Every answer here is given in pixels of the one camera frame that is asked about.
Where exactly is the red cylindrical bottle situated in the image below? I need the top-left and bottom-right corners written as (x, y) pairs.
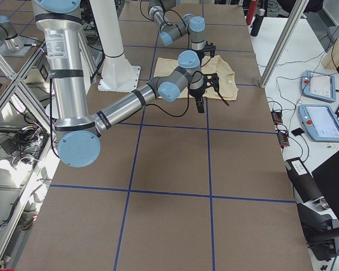
top-left (246, 0), bottom-right (258, 25)

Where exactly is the upper blue teach pendant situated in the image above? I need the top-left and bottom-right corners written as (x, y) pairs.
top-left (301, 70), bottom-right (336, 103)

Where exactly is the black bottle with steel cap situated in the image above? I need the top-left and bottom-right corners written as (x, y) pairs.
top-left (250, 8), bottom-right (265, 37)

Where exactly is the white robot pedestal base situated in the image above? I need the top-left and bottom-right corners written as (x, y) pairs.
top-left (90, 0), bottom-right (141, 92)

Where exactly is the black monitor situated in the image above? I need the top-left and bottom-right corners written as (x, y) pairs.
top-left (312, 151), bottom-right (339, 220)

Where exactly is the blue teach pendant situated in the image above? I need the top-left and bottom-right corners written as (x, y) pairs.
top-left (298, 104), bottom-right (339, 143)
top-left (301, 70), bottom-right (336, 103)

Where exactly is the cream long-sleeve printed shirt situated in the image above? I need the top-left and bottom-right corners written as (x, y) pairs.
top-left (152, 55), bottom-right (240, 101)

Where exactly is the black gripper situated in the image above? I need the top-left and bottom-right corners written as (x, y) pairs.
top-left (188, 81), bottom-right (206, 113)
top-left (194, 49), bottom-right (207, 61)

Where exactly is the aluminium frame post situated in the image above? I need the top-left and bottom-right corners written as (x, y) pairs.
top-left (259, 0), bottom-right (309, 88)

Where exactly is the lower blue teach pendant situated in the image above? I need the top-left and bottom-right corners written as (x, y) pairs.
top-left (298, 104), bottom-right (339, 143)

